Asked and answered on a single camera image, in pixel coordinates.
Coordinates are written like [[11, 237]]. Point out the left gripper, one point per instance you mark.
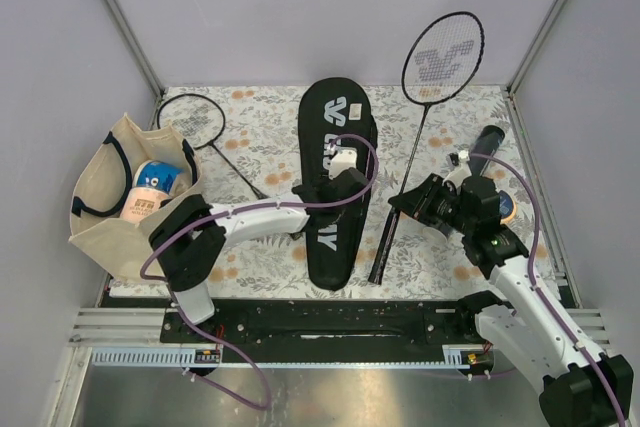
[[345, 213]]

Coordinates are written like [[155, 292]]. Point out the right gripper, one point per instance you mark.
[[418, 201]]

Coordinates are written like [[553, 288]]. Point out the black racket cover bag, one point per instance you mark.
[[328, 110]]

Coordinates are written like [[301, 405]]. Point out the black shuttlecock tube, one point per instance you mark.
[[486, 144]]

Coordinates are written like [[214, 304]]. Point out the badminton racket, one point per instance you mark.
[[201, 121], [442, 61]]

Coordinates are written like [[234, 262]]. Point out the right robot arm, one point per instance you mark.
[[576, 381]]

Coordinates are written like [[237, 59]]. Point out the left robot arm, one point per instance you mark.
[[187, 243]]

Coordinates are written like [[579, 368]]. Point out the masking tape roll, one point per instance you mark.
[[508, 207]]

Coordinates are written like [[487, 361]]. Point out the floral table mat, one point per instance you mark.
[[257, 149]]

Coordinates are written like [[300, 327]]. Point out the blue white can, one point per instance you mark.
[[157, 175]]

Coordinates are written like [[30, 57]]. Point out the pink labelled jar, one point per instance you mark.
[[140, 203]]

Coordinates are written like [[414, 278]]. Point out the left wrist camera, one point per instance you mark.
[[343, 159]]

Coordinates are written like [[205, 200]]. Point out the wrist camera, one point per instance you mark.
[[461, 170], [343, 159]]

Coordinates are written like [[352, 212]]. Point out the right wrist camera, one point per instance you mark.
[[461, 170]]

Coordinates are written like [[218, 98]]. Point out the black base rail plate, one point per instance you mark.
[[334, 331]]

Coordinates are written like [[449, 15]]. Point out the left aluminium frame post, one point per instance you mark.
[[134, 47]]

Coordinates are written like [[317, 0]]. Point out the aluminium frame post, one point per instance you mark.
[[551, 17], [134, 47]]

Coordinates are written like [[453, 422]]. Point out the right aluminium frame post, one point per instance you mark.
[[551, 17]]

